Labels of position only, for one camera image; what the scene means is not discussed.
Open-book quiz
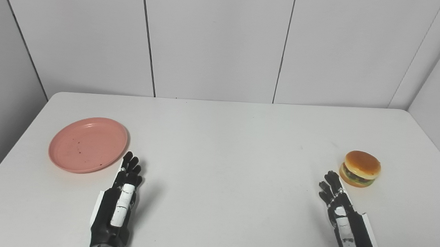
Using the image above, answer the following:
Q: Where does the pink round plate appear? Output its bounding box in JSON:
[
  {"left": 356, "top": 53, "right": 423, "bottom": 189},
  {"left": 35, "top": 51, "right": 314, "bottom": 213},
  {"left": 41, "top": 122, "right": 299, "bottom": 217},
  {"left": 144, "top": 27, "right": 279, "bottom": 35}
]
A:
[{"left": 47, "top": 114, "right": 130, "bottom": 177}]

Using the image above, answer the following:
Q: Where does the toy hamburger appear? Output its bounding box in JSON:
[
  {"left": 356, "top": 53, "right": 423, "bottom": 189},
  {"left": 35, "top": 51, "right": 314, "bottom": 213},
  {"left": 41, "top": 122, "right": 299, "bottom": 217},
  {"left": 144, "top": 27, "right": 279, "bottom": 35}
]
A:
[{"left": 338, "top": 150, "right": 382, "bottom": 189}]

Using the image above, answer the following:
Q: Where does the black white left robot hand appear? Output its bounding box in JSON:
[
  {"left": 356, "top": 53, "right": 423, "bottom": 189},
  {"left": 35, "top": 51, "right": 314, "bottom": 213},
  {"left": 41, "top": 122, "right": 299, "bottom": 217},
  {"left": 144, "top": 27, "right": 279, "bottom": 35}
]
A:
[{"left": 88, "top": 149, "right": 145, "bottom": 247}]

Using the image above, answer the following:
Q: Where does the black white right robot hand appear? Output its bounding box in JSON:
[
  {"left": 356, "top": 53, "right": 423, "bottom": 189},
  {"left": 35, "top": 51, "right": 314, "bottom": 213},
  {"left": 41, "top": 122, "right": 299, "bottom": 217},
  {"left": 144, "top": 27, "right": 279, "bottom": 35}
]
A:
[{"left": 315, "top": 170, "right": 387, "bottom": 247}]

